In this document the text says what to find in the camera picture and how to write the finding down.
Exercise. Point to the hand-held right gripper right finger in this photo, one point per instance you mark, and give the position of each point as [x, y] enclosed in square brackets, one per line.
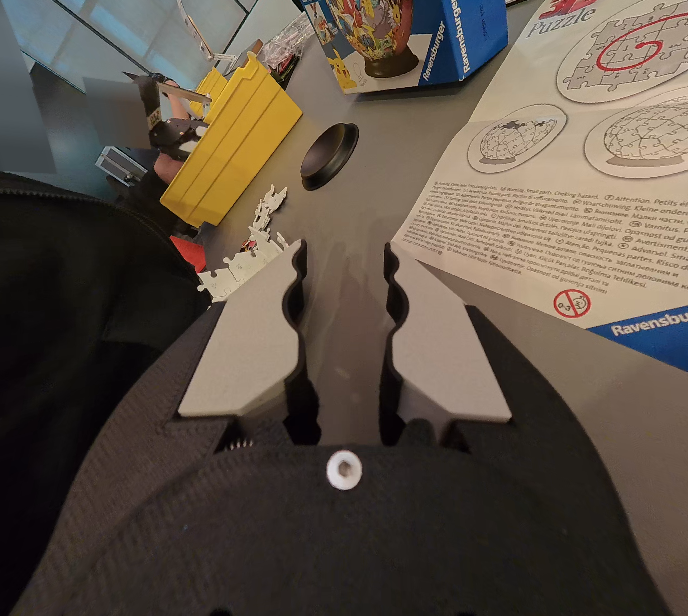
[446, 363]

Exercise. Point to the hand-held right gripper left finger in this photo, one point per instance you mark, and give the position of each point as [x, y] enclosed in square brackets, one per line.
[242, 358]

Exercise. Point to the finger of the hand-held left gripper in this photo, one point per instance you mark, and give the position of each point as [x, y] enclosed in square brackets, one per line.
[188, 148]

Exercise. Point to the yellow plastic bin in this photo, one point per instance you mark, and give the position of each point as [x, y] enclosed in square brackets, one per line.
[231, 148]
[212, 81]

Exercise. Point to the half-built puzzle ball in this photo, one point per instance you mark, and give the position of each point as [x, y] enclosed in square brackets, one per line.
[236, 267]

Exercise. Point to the person's left forearm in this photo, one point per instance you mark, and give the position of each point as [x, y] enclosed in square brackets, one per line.
[150, 197]

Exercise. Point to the black round ball stand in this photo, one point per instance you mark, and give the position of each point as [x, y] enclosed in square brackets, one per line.
[328, 156]

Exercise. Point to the blue puzzle box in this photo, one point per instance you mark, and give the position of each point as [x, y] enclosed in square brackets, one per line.
[462, 9]

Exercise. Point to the person's left hand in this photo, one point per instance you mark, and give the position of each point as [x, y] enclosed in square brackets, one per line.
[167, 167]

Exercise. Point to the thin side table top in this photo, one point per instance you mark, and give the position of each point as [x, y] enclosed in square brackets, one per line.
[183, 92]

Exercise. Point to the grey equipment case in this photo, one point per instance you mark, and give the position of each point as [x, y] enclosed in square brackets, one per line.
[121, 164]

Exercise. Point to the orange traffic cone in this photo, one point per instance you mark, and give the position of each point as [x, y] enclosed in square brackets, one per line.
[188, 253]

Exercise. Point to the clear acrylic sign holder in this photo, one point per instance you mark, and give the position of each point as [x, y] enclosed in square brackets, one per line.
[188, 9]

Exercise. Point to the clear plastic bag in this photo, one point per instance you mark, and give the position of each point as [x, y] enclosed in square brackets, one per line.
[287, 41]

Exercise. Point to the person's black jacket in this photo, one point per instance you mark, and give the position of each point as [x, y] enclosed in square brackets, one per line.
[64, 358]

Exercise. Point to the paper instruction leaflet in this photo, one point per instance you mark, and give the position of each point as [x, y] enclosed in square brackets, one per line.
[537, 207]

